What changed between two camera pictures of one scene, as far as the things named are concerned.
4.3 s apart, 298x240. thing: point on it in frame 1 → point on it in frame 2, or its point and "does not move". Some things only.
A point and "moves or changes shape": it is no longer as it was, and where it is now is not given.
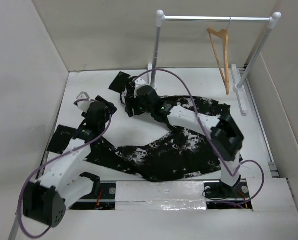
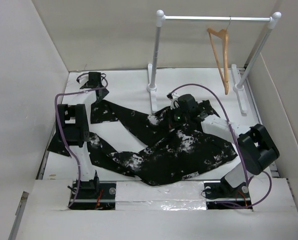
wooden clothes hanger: [224, 33] does not move
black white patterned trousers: [180, 152] moves or changes shape
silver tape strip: [160, 195] does not move
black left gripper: [109, 109] → [104, 93]
